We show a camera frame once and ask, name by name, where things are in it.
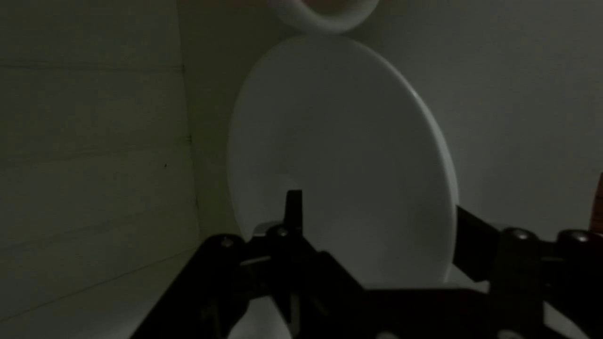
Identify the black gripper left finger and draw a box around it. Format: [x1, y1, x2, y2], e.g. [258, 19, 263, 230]
[129, 186, 359, 339]

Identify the white plate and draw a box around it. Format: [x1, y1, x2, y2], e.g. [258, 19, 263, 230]
[225, 34, 459, 290]

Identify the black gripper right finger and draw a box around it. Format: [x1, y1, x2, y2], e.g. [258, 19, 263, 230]
[453, 205, 603, 339]

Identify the white ceramic mug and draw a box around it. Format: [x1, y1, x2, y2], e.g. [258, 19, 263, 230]
[261, 0, 382, 36]

